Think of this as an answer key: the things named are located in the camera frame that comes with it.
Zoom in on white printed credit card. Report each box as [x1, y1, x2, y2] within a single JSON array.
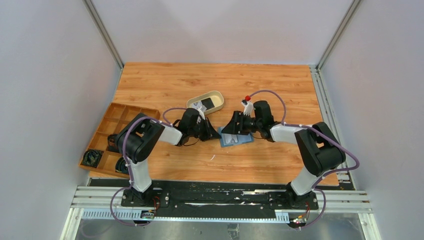
[[222, 134, 239, 146]]

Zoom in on blue leather card holder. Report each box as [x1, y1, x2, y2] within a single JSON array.
[[217, 127, 254, 148]]

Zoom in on cream oval plastic tray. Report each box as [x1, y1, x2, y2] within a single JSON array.
[[186, 90, 225, 115]]

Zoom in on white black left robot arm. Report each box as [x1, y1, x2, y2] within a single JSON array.
[[114, 108, 221, 206]]

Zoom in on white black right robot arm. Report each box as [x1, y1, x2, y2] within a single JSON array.
[[221, 100, 346, 208]]

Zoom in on white VIP card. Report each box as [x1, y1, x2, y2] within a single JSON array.
[[191, 101, 207, 112]]

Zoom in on black VIP card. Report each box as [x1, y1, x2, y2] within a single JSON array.
[[201, 97, 215, 110]]

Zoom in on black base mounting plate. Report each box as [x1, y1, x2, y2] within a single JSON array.
[[88, 178, 319, 220]]

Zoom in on wooden compartment organizer tray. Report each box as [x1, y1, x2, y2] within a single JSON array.
[[78, 102, 160, 179]]

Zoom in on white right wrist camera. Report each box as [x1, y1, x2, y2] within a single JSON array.
[[241, 95, 254, 116]]

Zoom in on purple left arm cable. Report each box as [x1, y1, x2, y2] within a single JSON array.
[[109, 107, 190, 228]]

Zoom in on black coiled cable bundle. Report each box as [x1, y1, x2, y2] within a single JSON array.
[[115, 158, 130, 176], [82, 149, 104, 168], [106, 133, 120, 153]]

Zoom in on aluminium corner post right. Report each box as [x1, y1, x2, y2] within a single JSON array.
[[309, 0, 363, 180]]

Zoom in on aluminium corner post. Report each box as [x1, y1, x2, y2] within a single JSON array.
[[309, 0, 363, 180], [82, 0, 125, 71]]

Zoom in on aluminium frame rail front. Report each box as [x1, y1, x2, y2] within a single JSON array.
[[71, 186, 373, 225]]

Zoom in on aluminium corner post left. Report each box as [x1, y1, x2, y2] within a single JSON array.
[[82, 0, 125, 71]]

